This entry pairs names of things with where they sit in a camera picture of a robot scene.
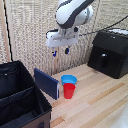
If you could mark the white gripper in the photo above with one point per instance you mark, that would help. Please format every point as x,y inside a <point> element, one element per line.
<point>62,38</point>

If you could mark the red plastic cup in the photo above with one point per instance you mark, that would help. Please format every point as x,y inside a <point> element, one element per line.
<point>69,90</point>

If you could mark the blue plastic bowl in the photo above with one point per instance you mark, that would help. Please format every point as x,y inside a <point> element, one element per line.
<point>68,79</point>

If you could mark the dark blue panel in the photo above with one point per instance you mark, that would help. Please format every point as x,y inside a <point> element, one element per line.
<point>46,82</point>

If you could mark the closed black box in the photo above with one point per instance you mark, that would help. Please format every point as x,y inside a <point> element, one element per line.
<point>109,53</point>

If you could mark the open black fabric case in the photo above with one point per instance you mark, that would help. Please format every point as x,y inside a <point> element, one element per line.
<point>20,96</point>

